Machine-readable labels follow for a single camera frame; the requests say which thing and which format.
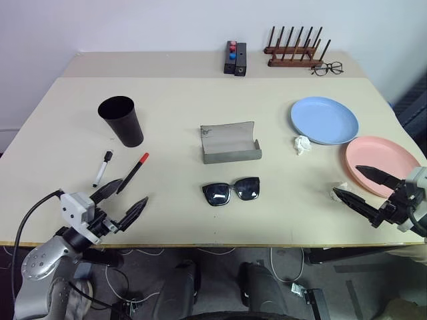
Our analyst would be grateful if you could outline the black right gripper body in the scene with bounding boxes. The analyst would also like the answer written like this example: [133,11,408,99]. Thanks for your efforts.
[377,180,425,227]

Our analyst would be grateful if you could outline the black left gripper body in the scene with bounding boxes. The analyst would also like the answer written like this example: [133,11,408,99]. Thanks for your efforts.
[87,206,126,236]

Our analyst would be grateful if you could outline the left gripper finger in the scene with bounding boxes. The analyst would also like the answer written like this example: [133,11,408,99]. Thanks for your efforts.
[116,196,149,233]
[90,179,123,203]

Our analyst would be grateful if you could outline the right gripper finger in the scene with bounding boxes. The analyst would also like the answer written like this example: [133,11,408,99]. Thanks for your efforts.
[332,187,384,229]
[355,165,401,191]

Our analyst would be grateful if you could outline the pink plastic plate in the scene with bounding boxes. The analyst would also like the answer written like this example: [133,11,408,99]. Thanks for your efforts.
[344,135,423,198]

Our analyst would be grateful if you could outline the white marker with black cap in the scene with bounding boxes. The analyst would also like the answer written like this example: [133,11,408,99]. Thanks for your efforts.
[92,150,114,188]

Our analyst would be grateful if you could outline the crumpled white tissue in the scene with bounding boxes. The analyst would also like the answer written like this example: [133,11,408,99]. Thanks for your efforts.
[293,135,312,156]
[326,181,350,202]

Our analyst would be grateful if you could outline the black pen with red cap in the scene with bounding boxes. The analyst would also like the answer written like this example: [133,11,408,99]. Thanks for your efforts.
[115,153,150,195]

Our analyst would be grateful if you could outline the black plastic cup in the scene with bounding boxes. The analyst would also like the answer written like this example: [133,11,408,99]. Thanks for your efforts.
[97,95,145,148]

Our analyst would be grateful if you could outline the dark chair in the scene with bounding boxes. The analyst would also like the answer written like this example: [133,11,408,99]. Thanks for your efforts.
[393,71,427,141]

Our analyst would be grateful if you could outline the blue plastic plate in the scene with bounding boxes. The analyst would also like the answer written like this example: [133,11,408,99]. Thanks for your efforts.
[290,96,360,146]

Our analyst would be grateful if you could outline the black sunglasses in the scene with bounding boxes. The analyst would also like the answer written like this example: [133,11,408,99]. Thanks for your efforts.
[201,176,261,207]

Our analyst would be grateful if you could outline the dark rounded shape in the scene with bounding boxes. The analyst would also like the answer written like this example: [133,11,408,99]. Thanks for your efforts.
[159,261,201,320]
[238,261,288,320]

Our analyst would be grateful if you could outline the grey open glasses case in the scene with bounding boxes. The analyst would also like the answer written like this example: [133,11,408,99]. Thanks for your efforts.
[199,121,263,165]

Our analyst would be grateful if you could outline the black-framed clear eyeglasses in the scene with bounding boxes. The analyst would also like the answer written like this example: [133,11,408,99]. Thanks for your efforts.
[310,61,345,77]

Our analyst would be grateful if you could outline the brown wooden peg rack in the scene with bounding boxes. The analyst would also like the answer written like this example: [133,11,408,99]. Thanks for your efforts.
[263,25,332,68]

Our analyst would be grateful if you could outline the black box with coloured knobs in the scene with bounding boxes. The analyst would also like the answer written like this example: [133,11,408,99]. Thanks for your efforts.
[223,40,238,74]

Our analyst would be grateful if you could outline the plain black box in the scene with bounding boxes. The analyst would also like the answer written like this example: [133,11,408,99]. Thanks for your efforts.
[234,42,248,77]

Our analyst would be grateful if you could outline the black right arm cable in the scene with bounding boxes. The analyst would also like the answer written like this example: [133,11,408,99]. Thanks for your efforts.
[409,211,427,238]

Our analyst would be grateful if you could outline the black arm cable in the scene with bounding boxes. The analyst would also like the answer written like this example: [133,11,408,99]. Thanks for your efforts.
[11,189,65,301]
[409,211,427,238]

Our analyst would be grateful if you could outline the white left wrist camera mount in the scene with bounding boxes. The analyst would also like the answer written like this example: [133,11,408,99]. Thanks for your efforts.
[60,192,103,244]

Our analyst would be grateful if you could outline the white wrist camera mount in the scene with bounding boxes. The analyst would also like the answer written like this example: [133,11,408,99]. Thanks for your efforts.
[397,165,427,233]
[60,192,103,244]

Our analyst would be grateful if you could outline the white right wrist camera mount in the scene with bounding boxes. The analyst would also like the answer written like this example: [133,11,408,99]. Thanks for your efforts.
[397,165,427,233]

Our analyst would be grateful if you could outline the black table frame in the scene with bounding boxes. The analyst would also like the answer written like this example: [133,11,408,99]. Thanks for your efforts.
[303,245,410,265]

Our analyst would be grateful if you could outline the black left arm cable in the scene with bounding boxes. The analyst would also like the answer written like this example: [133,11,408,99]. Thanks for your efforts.
[11,189,65,301]

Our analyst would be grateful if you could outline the black metal floor bracket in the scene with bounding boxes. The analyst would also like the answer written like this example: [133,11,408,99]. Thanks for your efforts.
[291,282,327,320]

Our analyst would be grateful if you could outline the white floor cable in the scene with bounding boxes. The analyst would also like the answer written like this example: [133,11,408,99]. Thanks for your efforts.
[269,246,305,284]

